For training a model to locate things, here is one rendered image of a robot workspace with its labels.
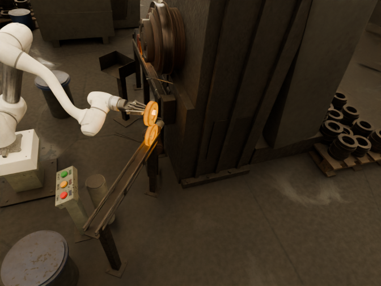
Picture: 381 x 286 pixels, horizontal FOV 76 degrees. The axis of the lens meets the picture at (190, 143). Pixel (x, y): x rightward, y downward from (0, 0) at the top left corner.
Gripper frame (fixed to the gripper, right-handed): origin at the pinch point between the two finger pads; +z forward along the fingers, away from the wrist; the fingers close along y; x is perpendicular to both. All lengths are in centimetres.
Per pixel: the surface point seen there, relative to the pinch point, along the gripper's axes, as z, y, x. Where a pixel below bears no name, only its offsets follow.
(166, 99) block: -0.5, -28.5, -10.4
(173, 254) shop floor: 30, 44, -92
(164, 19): -5, -39, 40
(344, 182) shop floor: 170, -74, -99
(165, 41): -1.5, -32.3, 29.9
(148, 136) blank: 0.2, 6.1, -15.5
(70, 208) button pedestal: -36, 52, -48
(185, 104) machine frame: 16.4, -20.0, -4.1
